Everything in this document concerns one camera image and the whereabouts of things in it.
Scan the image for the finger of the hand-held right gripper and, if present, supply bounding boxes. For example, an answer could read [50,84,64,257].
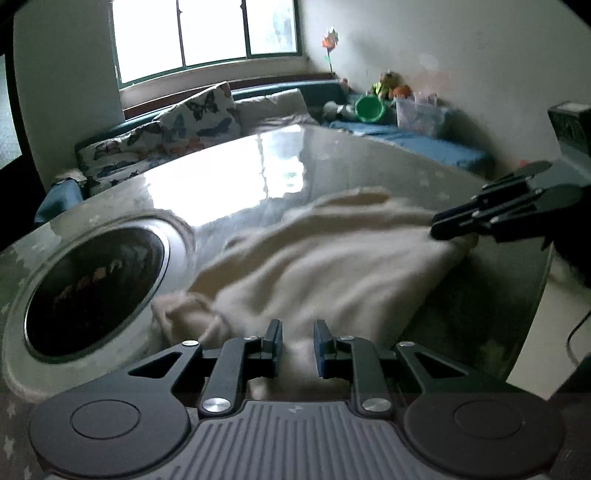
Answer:
[430,160,555,230]
[431,185,587,244]

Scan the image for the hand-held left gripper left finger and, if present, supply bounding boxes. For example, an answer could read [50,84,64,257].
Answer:
[127,318,283,416]

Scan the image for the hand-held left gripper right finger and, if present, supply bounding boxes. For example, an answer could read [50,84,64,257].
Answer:
[313,318,481,416]

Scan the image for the cream sweatshirt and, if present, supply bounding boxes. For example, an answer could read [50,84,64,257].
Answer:
[150,187,478,402]

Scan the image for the blue mattress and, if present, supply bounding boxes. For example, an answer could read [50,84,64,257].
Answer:
[323,119,492,174]

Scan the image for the green quilted star tablecloth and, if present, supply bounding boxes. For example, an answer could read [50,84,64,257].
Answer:
[0,124,555,480]

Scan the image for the clear plastic storage box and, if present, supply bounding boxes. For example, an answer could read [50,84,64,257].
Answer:
[394,90,446,137]

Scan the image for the green plastic bucket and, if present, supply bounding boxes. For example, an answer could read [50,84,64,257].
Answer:
[355,95,386,124]

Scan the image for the orange green plush toy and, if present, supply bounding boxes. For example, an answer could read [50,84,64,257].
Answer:
[372,69,413,100]

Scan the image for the round black induction cooktop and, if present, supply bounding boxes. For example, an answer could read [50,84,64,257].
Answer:
[23,226,171,358]

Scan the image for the white grey plush toy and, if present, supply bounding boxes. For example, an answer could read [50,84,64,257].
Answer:
[322,99,358,121]

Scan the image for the teal sofa bench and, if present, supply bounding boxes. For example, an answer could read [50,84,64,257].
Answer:
[74,76,347,158]

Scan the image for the colourful pinwheel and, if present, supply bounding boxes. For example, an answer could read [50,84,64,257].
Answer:
[321,28,342,77]

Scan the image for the beige cushion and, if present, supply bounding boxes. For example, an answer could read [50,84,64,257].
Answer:
[235,89,319,134]

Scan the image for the butterfly print pillow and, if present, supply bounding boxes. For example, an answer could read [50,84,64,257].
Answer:
[76,122,195,195]
[157,82,241,155]

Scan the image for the blue cloth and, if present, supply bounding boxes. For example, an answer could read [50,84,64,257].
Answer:
[34,178,86,227]

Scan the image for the green framed window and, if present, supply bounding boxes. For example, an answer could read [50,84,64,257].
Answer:
[111,0,301,88]

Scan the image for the dark door with frosted glass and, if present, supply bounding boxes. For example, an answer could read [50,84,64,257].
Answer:
[0,46,28,171]

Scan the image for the black cable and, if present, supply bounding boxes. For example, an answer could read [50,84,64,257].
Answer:
[566,309,591,365]

